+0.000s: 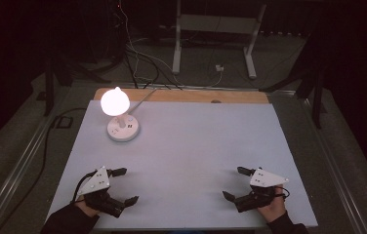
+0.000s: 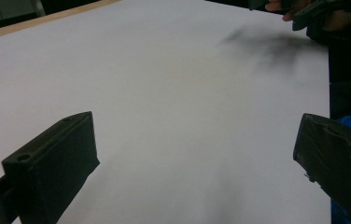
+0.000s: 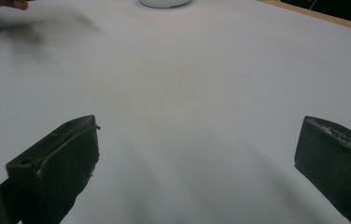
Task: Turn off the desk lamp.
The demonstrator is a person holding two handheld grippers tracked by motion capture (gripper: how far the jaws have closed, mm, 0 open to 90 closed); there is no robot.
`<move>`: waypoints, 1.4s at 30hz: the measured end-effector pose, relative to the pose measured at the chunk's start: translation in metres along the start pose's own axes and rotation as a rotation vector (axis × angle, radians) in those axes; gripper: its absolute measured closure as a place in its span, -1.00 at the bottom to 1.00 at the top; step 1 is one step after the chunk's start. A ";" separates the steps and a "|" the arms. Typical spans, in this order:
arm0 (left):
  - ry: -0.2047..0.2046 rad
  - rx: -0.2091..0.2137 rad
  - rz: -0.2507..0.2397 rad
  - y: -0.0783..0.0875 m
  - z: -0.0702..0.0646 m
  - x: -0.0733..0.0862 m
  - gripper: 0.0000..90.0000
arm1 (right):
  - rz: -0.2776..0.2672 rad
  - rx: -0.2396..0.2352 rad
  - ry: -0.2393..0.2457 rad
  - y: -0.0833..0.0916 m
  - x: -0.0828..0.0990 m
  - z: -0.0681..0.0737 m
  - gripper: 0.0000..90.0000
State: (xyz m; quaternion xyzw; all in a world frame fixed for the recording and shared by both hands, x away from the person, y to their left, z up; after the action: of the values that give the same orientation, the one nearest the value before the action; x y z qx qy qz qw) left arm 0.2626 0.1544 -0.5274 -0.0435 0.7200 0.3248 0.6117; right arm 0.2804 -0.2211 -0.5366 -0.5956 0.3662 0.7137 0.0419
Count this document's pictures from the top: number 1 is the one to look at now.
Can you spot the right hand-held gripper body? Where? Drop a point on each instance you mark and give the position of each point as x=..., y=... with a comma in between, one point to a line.
x=264, y=178

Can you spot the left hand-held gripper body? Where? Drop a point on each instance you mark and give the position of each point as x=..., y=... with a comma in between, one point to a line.
x=97, y=182

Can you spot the person's left hand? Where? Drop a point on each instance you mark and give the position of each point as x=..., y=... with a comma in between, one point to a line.
x=85, y=207

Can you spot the person's right hand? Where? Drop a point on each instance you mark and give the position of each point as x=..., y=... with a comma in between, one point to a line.
x=275, y=209

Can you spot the white table mat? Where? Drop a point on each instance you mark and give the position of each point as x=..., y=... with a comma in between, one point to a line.
x=188, y=162

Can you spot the white glowing table lamp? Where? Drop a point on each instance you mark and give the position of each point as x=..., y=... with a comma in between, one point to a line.
x=115, y=104

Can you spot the white power plug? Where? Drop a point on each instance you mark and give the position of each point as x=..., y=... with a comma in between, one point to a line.
x=219, y=68

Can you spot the black tripod stand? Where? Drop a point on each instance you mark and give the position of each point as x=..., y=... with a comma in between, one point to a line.
x=61, y=71
x=315, y=81

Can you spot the grey metal stand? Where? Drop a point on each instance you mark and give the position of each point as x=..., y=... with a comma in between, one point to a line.
x=215, y=24

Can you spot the metal floor rail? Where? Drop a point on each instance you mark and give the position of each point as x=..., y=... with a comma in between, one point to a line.
x=12, y=178
x=334, y=169

